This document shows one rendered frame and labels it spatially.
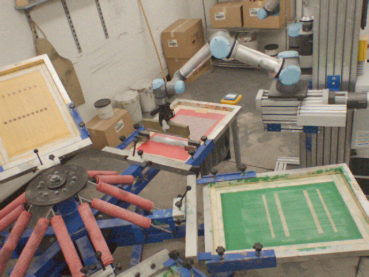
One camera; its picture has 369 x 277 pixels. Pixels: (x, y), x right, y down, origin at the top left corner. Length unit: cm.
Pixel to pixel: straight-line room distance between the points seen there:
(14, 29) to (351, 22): 300
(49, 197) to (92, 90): 305
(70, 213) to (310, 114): 144
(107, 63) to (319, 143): 302
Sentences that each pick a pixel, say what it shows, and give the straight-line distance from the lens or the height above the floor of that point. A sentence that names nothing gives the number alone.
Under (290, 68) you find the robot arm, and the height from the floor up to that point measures 147.
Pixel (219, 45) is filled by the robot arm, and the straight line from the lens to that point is 213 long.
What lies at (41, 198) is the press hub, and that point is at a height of 131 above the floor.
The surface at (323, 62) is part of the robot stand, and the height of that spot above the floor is 137.
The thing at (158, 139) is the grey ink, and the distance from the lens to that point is 267.
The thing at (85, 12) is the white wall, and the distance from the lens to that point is 470.
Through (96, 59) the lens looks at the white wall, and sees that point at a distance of 481.
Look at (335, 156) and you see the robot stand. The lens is 285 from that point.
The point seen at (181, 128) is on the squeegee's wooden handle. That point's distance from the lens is 242.
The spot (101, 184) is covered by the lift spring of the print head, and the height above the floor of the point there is 123.
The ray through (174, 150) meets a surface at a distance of 252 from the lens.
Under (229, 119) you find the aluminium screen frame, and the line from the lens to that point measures 270.
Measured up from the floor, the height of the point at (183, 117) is 96.
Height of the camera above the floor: 233
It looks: 31 degrees down
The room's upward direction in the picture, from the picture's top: 11 degrees counter-clockwise
